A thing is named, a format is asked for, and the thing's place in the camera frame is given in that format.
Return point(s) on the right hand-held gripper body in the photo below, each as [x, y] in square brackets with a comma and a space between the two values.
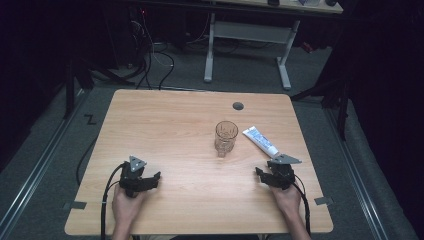
[283, 175]

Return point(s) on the grey tape strip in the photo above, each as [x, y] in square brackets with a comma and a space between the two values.
[323, 200]
[78, 205]

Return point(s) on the person's right hand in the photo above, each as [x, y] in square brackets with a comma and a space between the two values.
[286, 200]

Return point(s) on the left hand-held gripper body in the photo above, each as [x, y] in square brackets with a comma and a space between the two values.
[128, 180]

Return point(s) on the clear glass cup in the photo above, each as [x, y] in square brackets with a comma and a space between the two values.
[226, 138]

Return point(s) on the person's left hand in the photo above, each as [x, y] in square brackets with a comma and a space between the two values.
[126, 208]

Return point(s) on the white toothpaste tube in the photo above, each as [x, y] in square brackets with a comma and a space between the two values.
[261, 141]

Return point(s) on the desk with white legs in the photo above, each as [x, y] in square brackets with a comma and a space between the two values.
[248, 31]

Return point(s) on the metal floor rail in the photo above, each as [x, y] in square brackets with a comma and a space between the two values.
[361, 186]
[36, 173]

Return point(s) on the black metal stand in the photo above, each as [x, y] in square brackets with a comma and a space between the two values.
[70, 90]
[341, 110]

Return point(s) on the round grey table grommet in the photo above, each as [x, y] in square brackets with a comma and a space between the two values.
[238, 106]

